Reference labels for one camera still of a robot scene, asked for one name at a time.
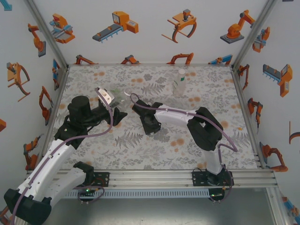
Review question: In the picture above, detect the aluminium front frame rail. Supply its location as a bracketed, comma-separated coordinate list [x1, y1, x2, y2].
[22, 170, 278, 189]

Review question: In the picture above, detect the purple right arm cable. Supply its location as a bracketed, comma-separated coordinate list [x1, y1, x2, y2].
[129, 93, 238, 204]

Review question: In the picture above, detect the white slotted cable duct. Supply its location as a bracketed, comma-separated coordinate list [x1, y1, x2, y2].
[31, 189, 210, 199]

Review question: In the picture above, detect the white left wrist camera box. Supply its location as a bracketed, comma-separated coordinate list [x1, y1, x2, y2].
[96, 86, 116, 107]

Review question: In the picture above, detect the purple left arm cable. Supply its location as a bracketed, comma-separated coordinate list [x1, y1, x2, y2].
[9, 88, 115, 225]

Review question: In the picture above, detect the green tinted plastic bottle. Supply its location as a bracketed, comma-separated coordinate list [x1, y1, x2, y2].
[109, 84, 124, 104]

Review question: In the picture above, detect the aluminium side frame rail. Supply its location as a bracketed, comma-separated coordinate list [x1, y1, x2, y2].
[24, 66, 70, 173]
[231, 66, 267, 169]

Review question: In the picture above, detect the clear bottle with green label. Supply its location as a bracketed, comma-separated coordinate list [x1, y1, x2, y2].
[172, 67, 188, 97]

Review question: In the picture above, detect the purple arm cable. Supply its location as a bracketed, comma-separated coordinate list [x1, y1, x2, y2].
[129, 93, 238, 204]
[9, 88, 115, 225]

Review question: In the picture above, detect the floral patterned table cover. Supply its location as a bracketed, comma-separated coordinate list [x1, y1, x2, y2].
[44, 65, 267, 171]

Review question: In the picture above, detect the aluminium frame post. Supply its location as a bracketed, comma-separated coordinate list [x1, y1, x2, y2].
[24, 0, 70, 68]
[231, 0, 277, 68]

